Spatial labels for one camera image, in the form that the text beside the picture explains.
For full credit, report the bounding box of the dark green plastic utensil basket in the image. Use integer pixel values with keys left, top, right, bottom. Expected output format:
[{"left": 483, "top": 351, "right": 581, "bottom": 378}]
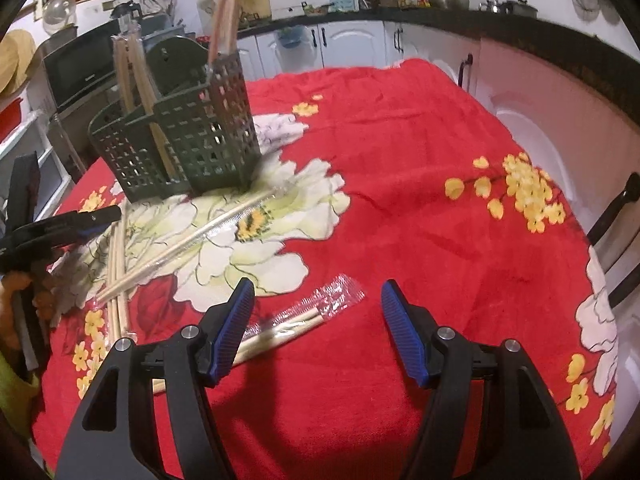
[{"left": 87, "top": 35, "right": 263, "bottom": 203}]

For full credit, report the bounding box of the person's left forearm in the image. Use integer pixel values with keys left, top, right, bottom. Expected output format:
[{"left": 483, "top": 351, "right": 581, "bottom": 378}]
[{"left": 0, "top": 350, "right": 42, "bottom": 443}]

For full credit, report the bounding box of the chopstick pair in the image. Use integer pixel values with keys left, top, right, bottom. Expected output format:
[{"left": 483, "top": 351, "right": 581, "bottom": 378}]
[
  {"left": 150, "top": 274, "right": 365, "bottom": 395},
  {"left": 127, "top": 42, "right": 178, "bottom": 178},
  {"left": 206, "top": 0, "right": 232, "bottom": 63},
  {"left": 222, "top": 0, "right": 247, "bottom": 61},
  {"left": 112, "top": 35, "right": 139, "bottom": 117}
]

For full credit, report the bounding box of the black electric kettle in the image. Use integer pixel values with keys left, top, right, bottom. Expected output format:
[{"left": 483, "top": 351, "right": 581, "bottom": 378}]
[{"left": 110, "top": 1, "right": 143, "bottom": 23}]

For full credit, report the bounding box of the round bamboo tray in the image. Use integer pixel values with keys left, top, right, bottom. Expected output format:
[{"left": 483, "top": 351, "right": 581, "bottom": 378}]
[{"left": 0, "top": 30, "right": 40, "bottom": 96}]

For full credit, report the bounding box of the glass pot lid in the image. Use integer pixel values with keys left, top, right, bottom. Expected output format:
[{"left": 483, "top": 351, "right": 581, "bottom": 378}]
[{"left": 42, "top": 0, "right": 78, "bottom": 28}]

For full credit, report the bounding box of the black microwave oven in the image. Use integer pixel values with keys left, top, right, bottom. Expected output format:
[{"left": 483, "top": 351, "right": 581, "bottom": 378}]
[{"left": 41, "top": 19, "right": 123, "bottom": 113}]

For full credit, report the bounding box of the person's left hand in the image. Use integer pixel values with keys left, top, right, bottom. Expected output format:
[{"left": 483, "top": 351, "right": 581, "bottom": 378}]
[{"left": 0, "top": 267, "right": 63, "bottom": 353}]

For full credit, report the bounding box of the white countertop appliance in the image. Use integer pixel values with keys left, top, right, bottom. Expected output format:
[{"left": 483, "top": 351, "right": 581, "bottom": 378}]
[{"left": 267, "top": 0, "right": 331, "bottom": 18}]

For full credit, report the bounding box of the white plastic drawer unit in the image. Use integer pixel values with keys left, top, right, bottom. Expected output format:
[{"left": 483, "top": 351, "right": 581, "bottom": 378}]
[{"left": 0, "top": 110, "right": 76, "bottom": 221}]

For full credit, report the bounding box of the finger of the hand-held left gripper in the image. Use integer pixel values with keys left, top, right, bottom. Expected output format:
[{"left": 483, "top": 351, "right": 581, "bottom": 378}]
[
  {"left": 15, "top": 207, "right": 124, "bottom": 251},
  {"left": 0, "top": 222, "right": 108, "bottom": 261}
]

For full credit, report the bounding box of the long white base cabinet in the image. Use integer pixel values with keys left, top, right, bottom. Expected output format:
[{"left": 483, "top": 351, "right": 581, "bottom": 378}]
[{"left": 385, "top": 22, "right": 640, "bottom": 461}]

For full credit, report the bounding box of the black countertop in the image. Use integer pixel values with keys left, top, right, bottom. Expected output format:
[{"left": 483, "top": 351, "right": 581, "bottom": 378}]
[{"left": 235, "top": 2, "right": 640, "bottom": 131}]

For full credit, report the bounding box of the steel canister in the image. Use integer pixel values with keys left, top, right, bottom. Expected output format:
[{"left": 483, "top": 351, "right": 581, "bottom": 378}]
[{"left": 500, "top": 0, "right": 539, "bottom": 20}]

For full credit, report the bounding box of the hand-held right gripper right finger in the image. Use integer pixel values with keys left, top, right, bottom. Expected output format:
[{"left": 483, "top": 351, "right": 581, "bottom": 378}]
[{"left": 381, "top": 280, "right": 583, "bottom": 480}]

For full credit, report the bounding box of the blue hanging basket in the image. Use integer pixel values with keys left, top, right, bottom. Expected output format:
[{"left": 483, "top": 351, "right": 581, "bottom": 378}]
[{"left": 275, "top": 25, "right": 308, "bottom": 51}]

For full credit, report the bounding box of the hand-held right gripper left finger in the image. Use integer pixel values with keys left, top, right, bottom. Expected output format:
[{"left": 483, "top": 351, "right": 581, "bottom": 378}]
[{"left": 55, "top": 277, "right": 257, "bottom": 480}]

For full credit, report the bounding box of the pile of chopsticks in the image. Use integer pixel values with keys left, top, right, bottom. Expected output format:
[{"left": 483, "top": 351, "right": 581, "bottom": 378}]
[{"left": 95, "top": 187, "right": 290, "bottom": 348}]

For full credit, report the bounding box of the red plastic basin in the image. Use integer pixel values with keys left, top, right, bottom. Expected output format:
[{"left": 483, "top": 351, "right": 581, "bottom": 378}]
[{"left": 0, "top": 97, "right": 26, "bottom": 143}]

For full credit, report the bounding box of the red floral blanket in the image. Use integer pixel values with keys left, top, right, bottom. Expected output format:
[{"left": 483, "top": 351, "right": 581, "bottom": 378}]
[{"left": 30, "top": 57, "right": 621, "bottom": 480}]

